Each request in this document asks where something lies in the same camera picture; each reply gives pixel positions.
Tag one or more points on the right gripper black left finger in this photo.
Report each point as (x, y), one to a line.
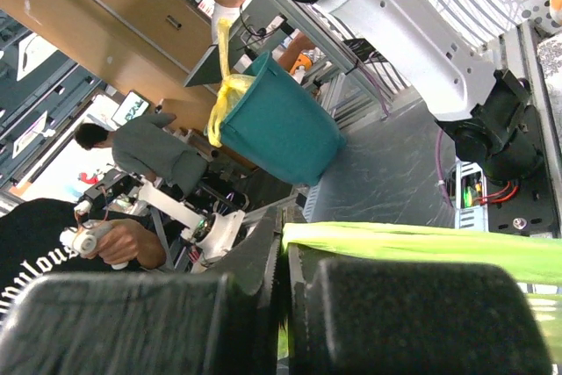
(220, 321)

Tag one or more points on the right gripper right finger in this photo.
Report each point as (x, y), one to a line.
(353, 315)

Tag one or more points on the green trash bag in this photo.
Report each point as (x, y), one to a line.
(526, 259)

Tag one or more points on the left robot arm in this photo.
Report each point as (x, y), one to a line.
(478, 105)

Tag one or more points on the teal trash bin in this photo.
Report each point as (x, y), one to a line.
(280, 128)

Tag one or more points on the yellow trash bag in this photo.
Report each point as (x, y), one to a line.
(233, 87)

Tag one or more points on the person's bare hand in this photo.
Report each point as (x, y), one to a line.
(126, 241)

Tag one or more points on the white handheld controller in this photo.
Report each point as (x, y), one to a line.
(84, 240)

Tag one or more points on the person in grey shirt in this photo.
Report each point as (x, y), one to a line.
(142, 146)

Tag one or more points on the person in black shirt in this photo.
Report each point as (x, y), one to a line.
(31, 247)

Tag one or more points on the wooden cabinet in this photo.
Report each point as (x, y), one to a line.
(149, 46)

